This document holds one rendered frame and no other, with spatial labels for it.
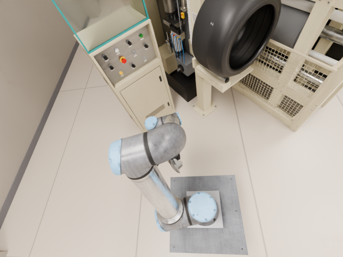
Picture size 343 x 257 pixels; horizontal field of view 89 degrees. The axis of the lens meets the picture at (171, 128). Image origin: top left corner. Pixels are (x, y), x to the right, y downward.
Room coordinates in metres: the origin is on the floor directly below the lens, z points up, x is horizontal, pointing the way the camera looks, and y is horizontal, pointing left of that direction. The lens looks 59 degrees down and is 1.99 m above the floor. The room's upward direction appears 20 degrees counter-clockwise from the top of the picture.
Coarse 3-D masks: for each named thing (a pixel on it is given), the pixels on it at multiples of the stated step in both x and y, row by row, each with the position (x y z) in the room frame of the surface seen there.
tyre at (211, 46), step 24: (216, 0) 1.03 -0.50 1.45; (240, 0) 0.92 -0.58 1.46; (264, 0) 0.92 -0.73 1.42; (216, 24) 0.92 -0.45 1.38; (240, 24) 0.86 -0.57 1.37; (264, 24) 1.10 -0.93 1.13; (192, 48) 1.06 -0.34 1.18; (216, 48) 0.86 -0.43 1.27; (240, 48) 1.13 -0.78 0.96; (216, 72) 0.86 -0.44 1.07; (240, 72) 0.90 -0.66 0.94
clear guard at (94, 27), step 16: (64, 0) 1.31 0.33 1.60; (80, 0) 1.33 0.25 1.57; (96, 0) 1.36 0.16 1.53; (112, 0) 1.40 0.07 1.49; (128, 0) 1.43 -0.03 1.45; (64, 16) 1.29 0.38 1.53; (80, 16) 1.32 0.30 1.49; (96, 16) 1.35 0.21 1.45; (112, 16) 1.38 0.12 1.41; (128, 16) 1.42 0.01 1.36; (144, 16) 1.46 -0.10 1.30; (80, 32) 1.30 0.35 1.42; (96, 32) 1.33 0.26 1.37; (112, 32) 1.36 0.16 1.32; (96, 48) 1.31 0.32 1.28
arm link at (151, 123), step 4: (152, 116) 0.68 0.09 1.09; (148, 120) 0.66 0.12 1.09; (152, 120) 0.65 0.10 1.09; (156, 120) 0.63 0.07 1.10; (160, 120) 0.63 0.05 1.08; (144, 124) 0.65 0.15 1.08; (148, 124) 0.63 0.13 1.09; (152, 124) 0.62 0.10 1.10; (156, 124) 0.62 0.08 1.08; (160, 124) 0.61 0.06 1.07; (148, 128) 0.61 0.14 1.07; (152, 128) 0.60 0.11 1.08
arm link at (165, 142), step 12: (168, 120) 0.47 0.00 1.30; (180, 120) 0.59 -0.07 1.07; (156, 132) 0.29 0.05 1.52; (168, 132) 0.28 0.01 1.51; (180, 132) 0.29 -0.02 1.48; (156, 144) 0.25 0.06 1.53; (168, 144) 0.24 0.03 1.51; (180, 144) 0.25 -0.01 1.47; (156, 156) 0.22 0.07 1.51; (168, 156) 0.22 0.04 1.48
